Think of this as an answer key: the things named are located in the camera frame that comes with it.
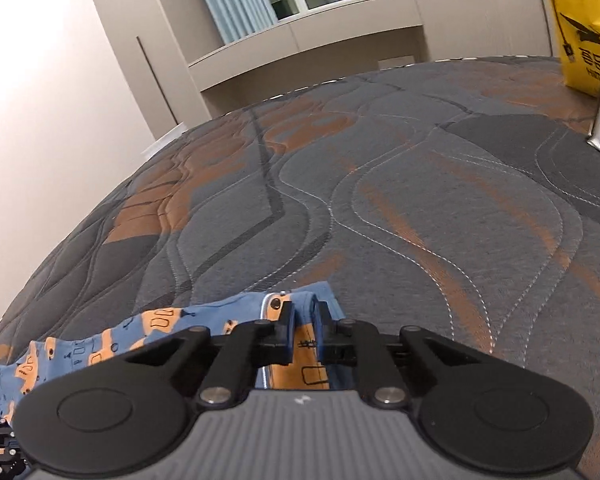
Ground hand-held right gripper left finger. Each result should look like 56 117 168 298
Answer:
122 299 297 409

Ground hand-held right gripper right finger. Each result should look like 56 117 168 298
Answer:
314 301 483 409

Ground blue pants with orange print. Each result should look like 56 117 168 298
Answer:
0 281 350 423

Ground grey and orange quilted mattress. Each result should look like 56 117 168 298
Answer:
0 55 600 480

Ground beige window ledge cabinet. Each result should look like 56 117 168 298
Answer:
187 0 499 105

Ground beige wardrobe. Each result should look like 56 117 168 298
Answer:
79 0 227 142

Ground yellow bag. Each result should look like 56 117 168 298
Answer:
545 0 600 99

